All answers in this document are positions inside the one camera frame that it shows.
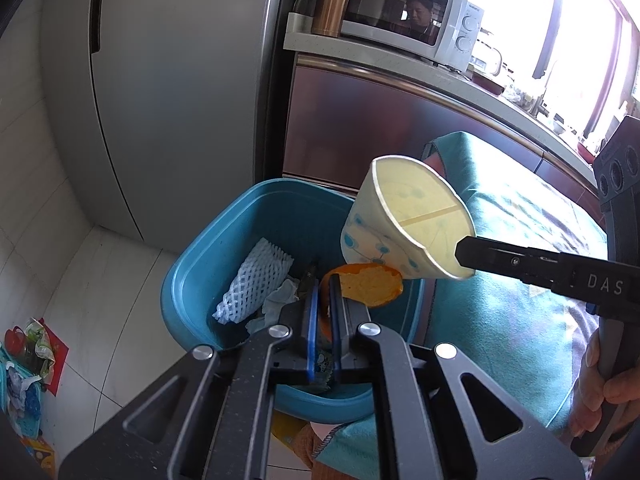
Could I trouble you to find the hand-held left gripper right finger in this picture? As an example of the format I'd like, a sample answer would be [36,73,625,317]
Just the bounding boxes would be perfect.
[327,272,585,480]

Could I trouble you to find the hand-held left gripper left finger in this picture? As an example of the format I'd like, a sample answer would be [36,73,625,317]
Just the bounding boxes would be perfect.
[59,287,321,480]

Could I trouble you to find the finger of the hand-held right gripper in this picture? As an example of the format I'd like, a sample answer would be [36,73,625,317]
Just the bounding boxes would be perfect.
[455,235,566,292]

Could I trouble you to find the white tissue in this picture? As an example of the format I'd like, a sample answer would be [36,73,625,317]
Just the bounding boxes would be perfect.
[245,277,302,335]

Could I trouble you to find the orange peel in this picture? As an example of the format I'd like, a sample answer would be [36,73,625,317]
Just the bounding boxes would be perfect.
[319,262,404,342]

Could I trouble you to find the white foam fruit net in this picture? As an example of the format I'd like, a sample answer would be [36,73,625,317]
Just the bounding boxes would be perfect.
[212,237,295,324]

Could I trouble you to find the dotted paper cup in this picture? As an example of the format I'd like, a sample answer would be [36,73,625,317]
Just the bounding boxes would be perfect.
[340,156,477,281]

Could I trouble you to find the blue plastic bin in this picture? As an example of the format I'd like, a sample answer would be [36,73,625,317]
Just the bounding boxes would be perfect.
[161,178,426,423]

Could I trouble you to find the person's right hand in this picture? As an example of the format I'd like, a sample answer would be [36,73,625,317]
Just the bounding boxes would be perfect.
[570,330,640,438]

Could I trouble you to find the teal printed tablecloth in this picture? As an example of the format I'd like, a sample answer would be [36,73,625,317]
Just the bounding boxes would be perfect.
[315,132,613,471]

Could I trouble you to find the brown knitted cloth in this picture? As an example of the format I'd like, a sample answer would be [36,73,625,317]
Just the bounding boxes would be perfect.
[292,422,342,480]

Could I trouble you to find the lidded container dark contents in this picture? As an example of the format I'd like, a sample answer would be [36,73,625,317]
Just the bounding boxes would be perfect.
[479,72,507,95]

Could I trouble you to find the brown base cabinets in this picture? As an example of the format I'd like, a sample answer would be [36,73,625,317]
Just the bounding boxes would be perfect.
[282,52,601,196]

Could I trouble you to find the glass electric kettle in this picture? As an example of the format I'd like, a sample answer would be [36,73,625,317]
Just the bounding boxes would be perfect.
[470,35,504,79]

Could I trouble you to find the white kitchen countertop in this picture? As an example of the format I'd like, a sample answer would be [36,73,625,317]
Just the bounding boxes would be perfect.
[284,12,606,173]

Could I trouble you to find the kitchen window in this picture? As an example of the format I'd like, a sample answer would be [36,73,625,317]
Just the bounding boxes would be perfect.
[450,0,640,136]

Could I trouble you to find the red paper sheet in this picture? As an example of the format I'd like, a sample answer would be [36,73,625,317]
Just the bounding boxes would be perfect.
[37,317,71,397]

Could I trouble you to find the white microwave oven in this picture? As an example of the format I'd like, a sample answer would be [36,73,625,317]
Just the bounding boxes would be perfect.
[340,0,486,68]

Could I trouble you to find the grey refrigerator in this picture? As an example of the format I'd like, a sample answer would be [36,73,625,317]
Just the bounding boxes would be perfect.
[40,0,291,257]

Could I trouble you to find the blue plastic basket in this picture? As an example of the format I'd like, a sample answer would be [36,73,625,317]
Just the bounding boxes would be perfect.
[0,345,45,437]

